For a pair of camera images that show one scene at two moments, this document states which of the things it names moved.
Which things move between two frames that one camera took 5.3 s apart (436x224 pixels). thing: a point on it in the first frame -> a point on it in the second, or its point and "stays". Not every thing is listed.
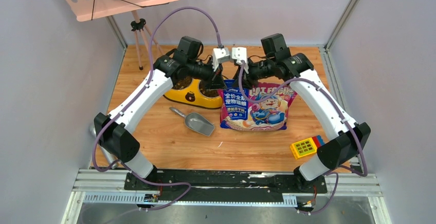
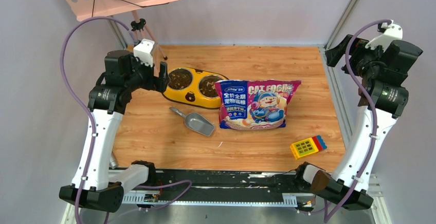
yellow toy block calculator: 306,147 stays
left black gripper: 215,77 -> 153,77
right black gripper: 248,80 -> 358,48
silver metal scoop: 197,122 stays
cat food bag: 265,107 stays
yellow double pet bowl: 191,91 stays
